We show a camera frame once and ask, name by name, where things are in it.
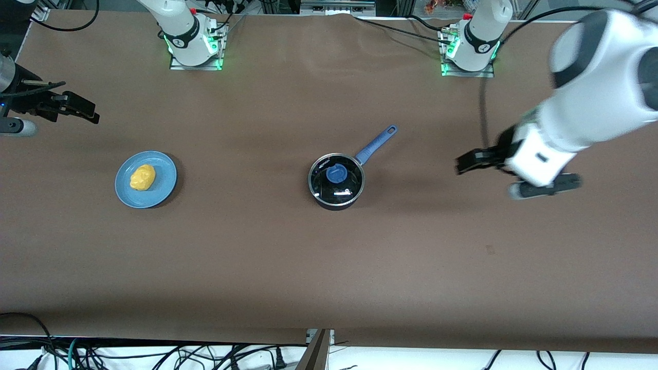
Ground glass lid with blue knob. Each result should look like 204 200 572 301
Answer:
309 154 364 205

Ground blue round plate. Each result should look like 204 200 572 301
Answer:
114 150 178 209

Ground brown table cloth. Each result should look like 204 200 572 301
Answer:
0 9 658 354

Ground grey power strip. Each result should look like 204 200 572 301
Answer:
300 0 377 15

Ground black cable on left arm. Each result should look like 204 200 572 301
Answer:
479 4 658 151

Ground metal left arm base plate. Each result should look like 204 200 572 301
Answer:
440 26 496 78

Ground black pot with blue handle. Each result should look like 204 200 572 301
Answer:
308 125 399 211

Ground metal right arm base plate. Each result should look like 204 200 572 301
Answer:
169 21 227 71

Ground black cable across cloth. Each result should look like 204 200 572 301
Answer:
354 15 449 43

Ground thick black looping floor cable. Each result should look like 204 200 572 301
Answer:
0 312 56 370

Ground teal floor cable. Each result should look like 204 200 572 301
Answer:
66 338 83 370

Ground aluminium frame post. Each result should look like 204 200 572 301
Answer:
296 329 335 370

